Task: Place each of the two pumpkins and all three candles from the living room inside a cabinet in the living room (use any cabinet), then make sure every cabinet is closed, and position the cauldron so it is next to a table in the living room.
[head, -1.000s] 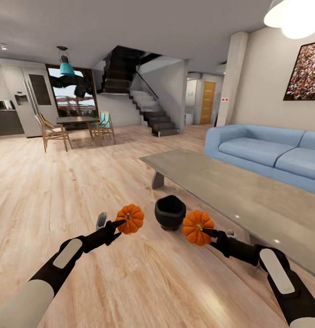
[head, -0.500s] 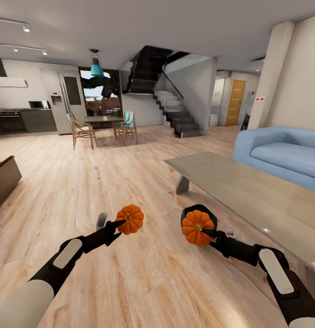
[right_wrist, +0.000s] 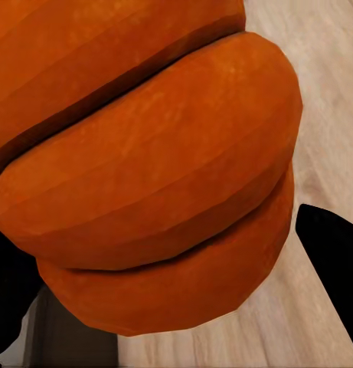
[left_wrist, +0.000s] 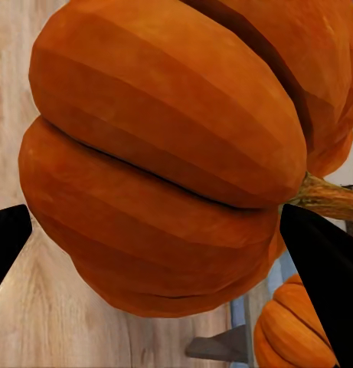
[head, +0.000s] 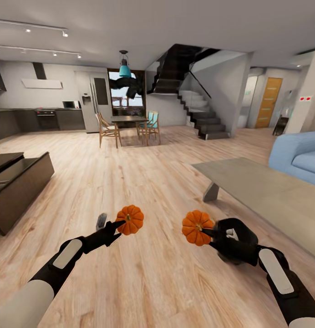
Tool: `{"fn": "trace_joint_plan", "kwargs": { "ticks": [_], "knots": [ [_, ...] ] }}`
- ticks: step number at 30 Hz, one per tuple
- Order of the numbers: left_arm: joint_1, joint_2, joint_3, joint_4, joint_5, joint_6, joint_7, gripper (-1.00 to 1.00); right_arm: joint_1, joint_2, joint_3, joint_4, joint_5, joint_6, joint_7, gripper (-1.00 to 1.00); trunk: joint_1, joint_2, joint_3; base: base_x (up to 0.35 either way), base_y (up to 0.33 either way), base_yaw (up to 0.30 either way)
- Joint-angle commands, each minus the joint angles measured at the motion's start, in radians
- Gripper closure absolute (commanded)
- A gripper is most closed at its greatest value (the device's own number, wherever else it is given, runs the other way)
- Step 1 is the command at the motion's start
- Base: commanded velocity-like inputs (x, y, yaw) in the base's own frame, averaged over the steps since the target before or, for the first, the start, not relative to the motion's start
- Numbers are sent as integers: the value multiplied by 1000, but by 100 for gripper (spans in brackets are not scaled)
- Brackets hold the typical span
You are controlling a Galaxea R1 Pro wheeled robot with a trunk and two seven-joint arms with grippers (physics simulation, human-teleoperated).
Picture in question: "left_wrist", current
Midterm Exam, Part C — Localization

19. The pumpkin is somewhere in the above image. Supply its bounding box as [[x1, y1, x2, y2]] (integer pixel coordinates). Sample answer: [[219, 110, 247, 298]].
[[18, 0, 353, 318], [253, 274, 341, 368]]

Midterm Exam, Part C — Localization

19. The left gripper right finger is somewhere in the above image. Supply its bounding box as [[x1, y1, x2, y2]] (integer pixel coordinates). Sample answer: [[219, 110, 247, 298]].
[[279, 203, 353, 368]]

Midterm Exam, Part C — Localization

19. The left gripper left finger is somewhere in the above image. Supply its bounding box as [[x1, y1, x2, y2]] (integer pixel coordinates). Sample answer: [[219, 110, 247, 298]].
[[0, 204, 32, 284]]

